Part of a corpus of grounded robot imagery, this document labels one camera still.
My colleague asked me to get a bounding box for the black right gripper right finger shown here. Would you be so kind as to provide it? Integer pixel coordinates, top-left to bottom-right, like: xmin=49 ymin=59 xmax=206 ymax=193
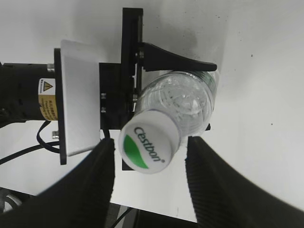
xmin=185 ymin=136 xmax=304 ymax=228

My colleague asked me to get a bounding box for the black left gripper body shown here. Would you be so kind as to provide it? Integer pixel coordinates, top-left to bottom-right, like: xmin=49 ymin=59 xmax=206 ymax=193
xmin=99 ymin=8 xmax=143 ymax=136

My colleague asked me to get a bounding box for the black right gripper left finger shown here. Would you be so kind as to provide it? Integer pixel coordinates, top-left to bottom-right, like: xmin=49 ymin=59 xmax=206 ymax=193
xmin=0 ymin=138 xmax=115 ymax=228

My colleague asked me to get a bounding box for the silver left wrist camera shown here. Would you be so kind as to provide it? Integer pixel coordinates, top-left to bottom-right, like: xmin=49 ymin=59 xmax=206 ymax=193
xmin=54 ymin=40 xmax=100 ymax=165

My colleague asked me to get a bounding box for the clear Cestbon water bottle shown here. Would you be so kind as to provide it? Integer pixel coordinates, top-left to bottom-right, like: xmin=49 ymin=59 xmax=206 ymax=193
xmin=134 ymin=71 xmax=219 ymax=147

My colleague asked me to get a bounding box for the white green bottle cap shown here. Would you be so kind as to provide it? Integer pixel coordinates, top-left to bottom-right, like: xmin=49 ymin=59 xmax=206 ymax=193
xmin=119 ymin=110 xmax=181 ymax=174

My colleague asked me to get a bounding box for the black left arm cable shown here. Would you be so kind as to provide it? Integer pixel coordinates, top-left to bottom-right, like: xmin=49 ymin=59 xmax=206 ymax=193
xmin=0 ymin=120 xmax=61 ymax=166

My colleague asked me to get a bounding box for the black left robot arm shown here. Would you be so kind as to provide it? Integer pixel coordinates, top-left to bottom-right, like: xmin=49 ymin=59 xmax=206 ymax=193
xmin=0 ymin=8 xmax=217 ymax=165

